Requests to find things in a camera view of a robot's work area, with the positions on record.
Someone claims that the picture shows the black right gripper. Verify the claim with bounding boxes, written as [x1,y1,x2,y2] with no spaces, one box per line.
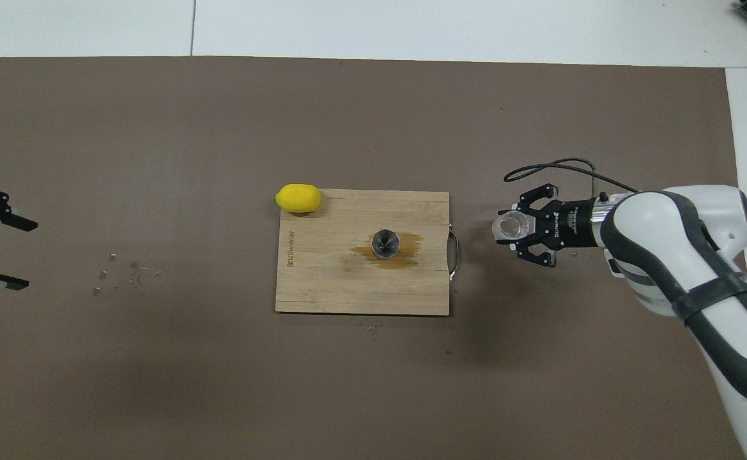
[500,184,604,268]

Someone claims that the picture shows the small clear glass cup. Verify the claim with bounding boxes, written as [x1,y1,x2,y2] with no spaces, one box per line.
[492,211,535,243]

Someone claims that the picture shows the metal double jigger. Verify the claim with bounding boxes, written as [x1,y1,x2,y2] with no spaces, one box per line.
[371,229,401,259]

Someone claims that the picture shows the bamboo cutting board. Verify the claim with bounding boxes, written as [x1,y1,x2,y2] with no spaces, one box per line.
[275,189,460,316]

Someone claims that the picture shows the brown table mat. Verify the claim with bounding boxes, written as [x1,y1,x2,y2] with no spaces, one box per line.
[0,56,747,460]

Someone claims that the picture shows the yellow lemon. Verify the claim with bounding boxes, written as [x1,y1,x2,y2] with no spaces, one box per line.
[275,183,322,214]

